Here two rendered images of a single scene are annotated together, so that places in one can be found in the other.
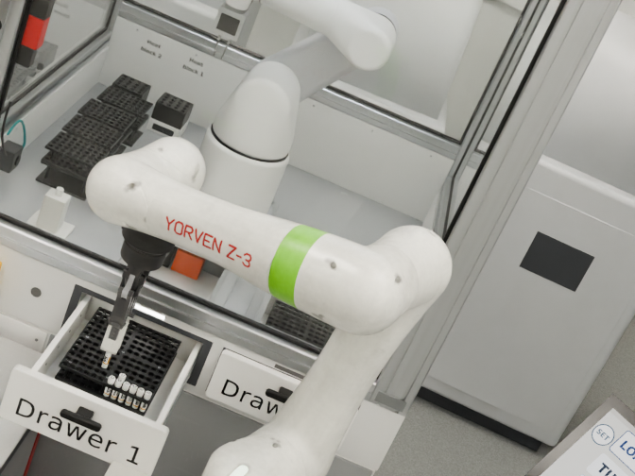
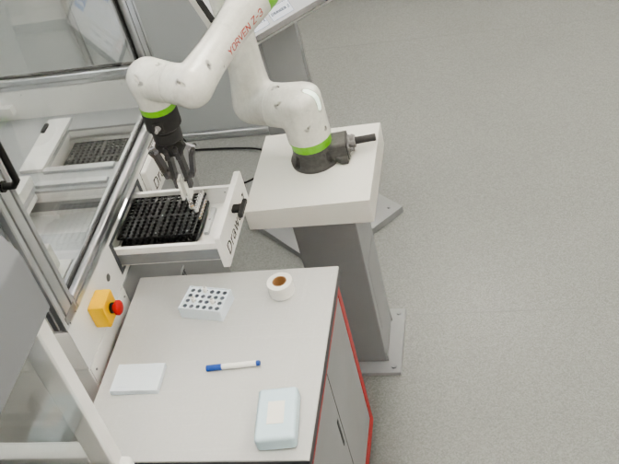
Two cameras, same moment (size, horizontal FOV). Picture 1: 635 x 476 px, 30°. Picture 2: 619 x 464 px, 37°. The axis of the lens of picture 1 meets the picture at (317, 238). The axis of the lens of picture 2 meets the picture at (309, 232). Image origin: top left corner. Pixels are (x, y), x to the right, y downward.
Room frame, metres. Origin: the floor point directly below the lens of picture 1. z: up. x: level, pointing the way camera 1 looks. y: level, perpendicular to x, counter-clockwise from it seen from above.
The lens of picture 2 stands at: (0.82, 2.10, 2.44)
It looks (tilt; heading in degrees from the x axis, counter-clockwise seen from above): 40 degrees down; 289
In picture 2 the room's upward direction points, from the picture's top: 15 degrees counter-clockwise
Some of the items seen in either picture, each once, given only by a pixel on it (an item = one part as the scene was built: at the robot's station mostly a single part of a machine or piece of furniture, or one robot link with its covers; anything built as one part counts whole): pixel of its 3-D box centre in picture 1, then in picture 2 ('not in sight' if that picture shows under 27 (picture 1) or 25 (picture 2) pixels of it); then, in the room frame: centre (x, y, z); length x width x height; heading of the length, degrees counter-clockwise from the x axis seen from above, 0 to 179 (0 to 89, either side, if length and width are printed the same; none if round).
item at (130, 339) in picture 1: (118, 365); (165, 224); (1.85, 0.25, 0.87); 0.22 x 0.18 x 0.06; 1
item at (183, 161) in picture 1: (166, 178); (153, 84); (1.73, 0.26, 1.33); 0.13 x 0.11 x 0.14; 160
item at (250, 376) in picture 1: (281, 400); (160, 157); (1.95, -0.06, 0.87); 0.29 x 0.02 x 0.11; 91
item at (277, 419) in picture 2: not in sight; (277, 418); (1.43, 0.86, 0.78); 0.15 x 0.10 x 0.04; 96
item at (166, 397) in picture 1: (119, 365); (163, 225); (1.86, 0.25, 0.86); 0.40 x 0.26 x 0.06; 1
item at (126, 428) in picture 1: (83, 421); (232, 217); (1.65, 0.25, 0.87); 0.29 x 0.02 x 0.11; 91
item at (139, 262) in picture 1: (139, 263); (169, 140); (1.74, 0.26, 1.16); 0.08 x 0.07 x 0.09; 2
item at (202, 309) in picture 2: not in sight; (206, 303); (1.69, 0.48, 0.78); 0.12 x 0.08 x 0.04; 171
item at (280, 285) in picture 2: not in sight; (280, 286); (1.50, 0.43, 0.78); 0.07 x 0.07 x 0.04
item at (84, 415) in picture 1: (82, 416); (238, 208); (1.62, 0.25, 0.91); 0.07 x 0.04 x 0.01; 91
